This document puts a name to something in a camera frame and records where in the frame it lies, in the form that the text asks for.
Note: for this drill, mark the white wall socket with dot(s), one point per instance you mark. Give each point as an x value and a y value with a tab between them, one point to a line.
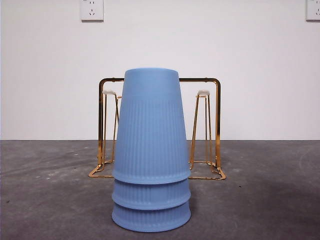
313	11
92	11

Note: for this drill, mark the blue ribbed plastic cup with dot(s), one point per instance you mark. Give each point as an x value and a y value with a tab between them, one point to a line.
151	193
151	125
151	220

